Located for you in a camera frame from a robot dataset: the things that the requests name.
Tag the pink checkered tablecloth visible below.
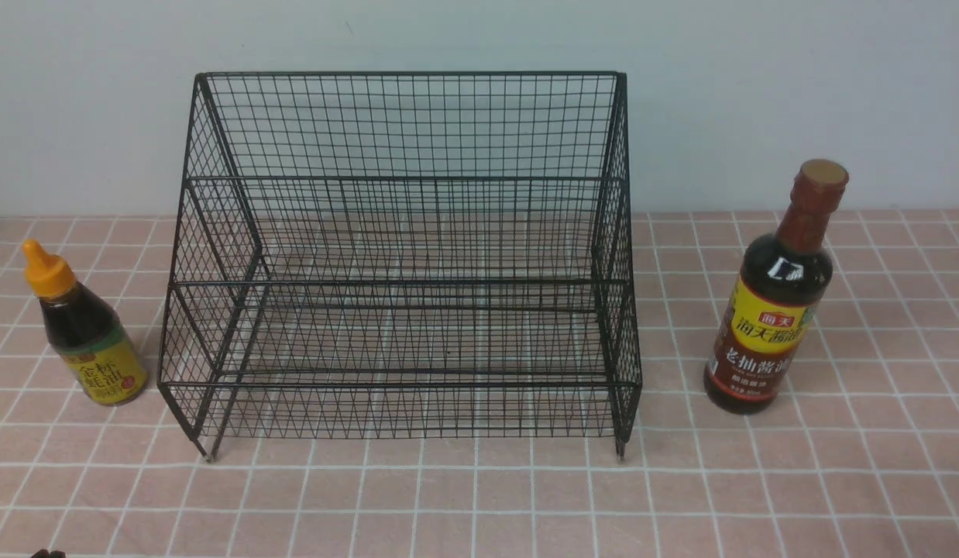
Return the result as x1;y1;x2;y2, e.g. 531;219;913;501
0;209;959;557

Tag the dark object at bottom edge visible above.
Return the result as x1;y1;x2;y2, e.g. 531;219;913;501
31;549;67;558

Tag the sesame oil bottle orange cap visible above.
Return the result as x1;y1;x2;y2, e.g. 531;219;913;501
22;238;150;406

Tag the dark soy sauce bottle red cap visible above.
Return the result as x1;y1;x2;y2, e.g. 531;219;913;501
703;159;849;415

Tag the black wire mesh shelf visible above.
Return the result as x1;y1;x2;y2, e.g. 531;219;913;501
158;71;643;460

